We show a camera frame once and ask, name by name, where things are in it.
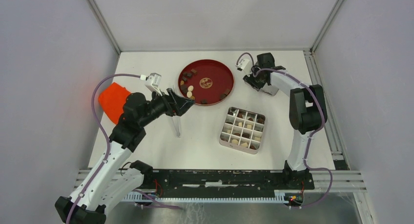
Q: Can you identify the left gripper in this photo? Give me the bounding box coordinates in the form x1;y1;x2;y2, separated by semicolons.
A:
139;87;195;127

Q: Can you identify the silver tin lid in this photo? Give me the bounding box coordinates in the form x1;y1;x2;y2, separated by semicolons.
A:
243;76;279;96

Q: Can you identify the metal tongs white handle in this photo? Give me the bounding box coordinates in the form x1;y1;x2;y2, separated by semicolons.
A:
171;116;181;138

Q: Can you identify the pink compartment box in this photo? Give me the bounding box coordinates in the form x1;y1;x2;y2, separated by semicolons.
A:
219;107;266;155

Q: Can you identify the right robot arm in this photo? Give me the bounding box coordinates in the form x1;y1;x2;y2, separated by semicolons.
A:
236;53;328;189

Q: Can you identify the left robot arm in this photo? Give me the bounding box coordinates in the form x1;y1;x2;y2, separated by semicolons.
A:
55;88;195;224

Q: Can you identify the red round tray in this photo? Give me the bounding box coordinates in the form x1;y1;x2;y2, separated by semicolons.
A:
177;59;235;106

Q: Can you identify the orange cloth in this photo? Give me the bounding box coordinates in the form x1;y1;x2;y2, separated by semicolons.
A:
98;82;131;124

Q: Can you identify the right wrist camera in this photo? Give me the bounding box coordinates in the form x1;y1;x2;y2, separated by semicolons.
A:
236;59;252;73

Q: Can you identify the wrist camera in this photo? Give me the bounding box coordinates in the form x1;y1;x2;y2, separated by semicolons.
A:
140;73;163;96
236;59;252;73

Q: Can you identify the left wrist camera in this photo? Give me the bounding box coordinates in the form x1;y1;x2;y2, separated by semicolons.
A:
140;73;163;96

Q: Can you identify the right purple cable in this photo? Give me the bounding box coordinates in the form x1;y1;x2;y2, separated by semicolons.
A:
236;52;334;208

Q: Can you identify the purple cable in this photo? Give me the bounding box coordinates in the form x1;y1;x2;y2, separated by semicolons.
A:
64;74;148;224
236;52;334;208

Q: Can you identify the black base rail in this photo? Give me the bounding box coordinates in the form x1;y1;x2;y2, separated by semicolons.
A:
138;169;315;198

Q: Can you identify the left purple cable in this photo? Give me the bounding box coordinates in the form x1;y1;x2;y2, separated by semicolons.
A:
64;74;148;224

